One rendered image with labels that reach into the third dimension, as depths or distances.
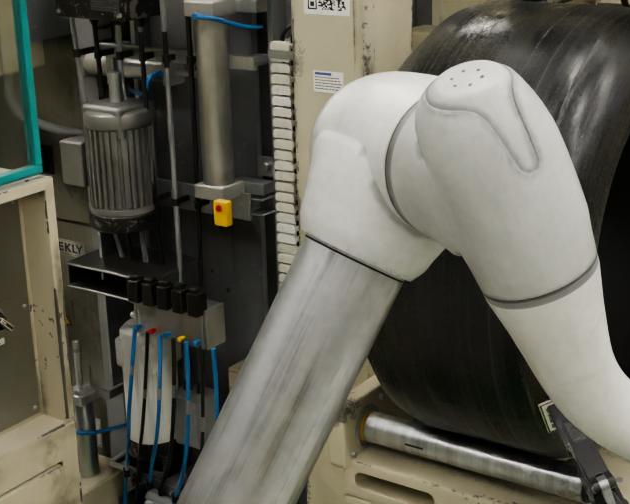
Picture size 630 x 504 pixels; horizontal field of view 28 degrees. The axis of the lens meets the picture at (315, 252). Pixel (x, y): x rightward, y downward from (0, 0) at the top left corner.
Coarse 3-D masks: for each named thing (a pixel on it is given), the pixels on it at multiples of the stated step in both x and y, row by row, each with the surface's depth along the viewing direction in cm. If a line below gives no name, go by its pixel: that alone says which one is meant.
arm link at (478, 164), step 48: (432, 96) 97; (480, 96) 95; (528, 96) 96; (432, 144) 97; (480, 144) 95; (528, 144) 95; (432, 192) 100; (480, 192) 96; (528, 192) 96; (576, 192) 98; (480, 240) 98; (528, 240) 97; (576, 240) 98; (480, 288) 104; (528, 288) 99
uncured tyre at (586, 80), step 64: (512, 0) 168; (448, 64) 153; (512, 64) 149; (576, 64) 146; (576, 128) 142; (448, 256) 146; (448, 320) 148; (384, 384) 163; (448, 384) 154; (512, 384) 148
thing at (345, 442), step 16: (368, 384) 182; (352, 400) 177; (368, 400) 179; (384, 400) 183; (352, 416) 176; (400, 416) 188; (336, 432) 176; (352, 432) 177; (336, 448) 177; (352, 448) 178; (336, 464) 178
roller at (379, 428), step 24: (384, 432) 176; (408, 432) 174; (432, 432) 173; (432, 456) 172; (456, 456) 170; (480, 456) 168; (504, 456) 166; (528, 456) 165; (528, 480) 164; (552, 480) 162; (576, 480) 160
